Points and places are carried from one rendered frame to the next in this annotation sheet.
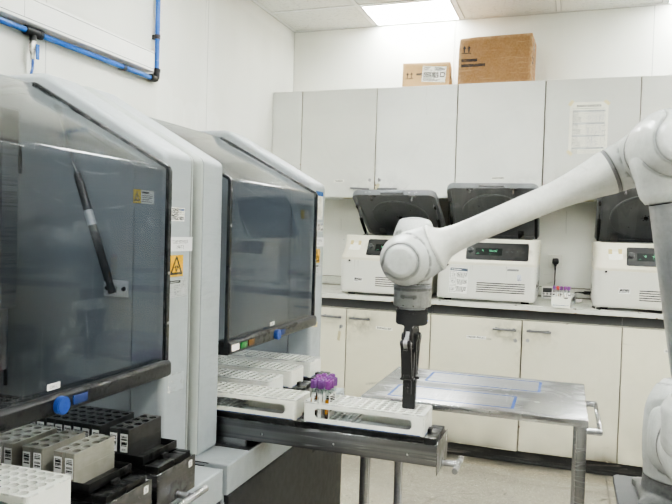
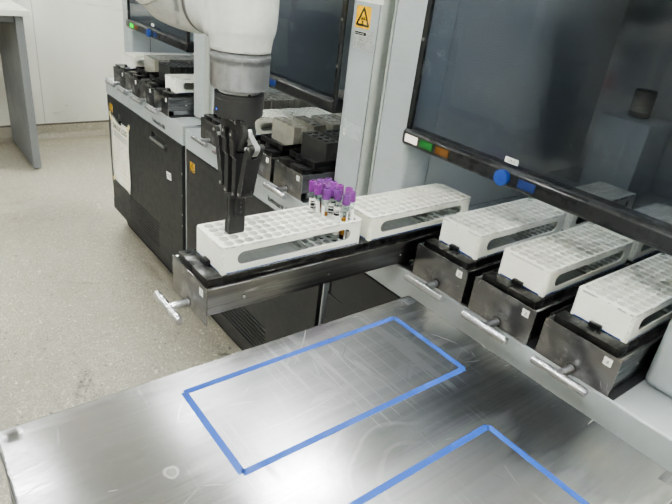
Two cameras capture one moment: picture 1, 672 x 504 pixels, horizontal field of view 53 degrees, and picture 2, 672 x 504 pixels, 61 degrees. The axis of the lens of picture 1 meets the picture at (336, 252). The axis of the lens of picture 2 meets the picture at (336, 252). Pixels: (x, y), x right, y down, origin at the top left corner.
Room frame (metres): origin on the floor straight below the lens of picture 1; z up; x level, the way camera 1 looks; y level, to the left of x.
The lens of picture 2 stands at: (2.17, -0.85, 1.28)
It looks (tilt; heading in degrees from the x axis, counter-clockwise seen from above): 26 degrees down; 120
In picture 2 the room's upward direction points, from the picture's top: 7 degrees clockwise
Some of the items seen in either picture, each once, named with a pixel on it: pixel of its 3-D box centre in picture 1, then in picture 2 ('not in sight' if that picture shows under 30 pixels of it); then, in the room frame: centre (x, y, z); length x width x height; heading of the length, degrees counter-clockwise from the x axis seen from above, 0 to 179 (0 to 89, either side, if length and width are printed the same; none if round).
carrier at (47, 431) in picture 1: (31, 450); (323, 129); (1.24, 0.56, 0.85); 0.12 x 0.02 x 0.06; 161
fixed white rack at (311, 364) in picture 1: (273, 364); (643, 296); (2.19, 0.19, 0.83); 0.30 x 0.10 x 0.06; 71
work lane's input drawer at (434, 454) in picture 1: (314, 431); (338, 249); (1.65, 0.04, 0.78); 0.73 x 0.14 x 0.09; 71
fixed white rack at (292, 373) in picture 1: (253, 373); (567, 258); (2.04, 0.24, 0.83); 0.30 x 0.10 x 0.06; 71
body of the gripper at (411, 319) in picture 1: (411, 327); (238, 120); (1.57, -0.18, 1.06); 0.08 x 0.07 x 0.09; 161
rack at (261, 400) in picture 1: (249, 401); (406, 211); (1.71, 0.21, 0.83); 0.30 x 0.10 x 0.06; 71
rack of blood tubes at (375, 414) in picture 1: (367, 416); (282, 237); (1.60, -0.09, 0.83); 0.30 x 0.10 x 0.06; 71
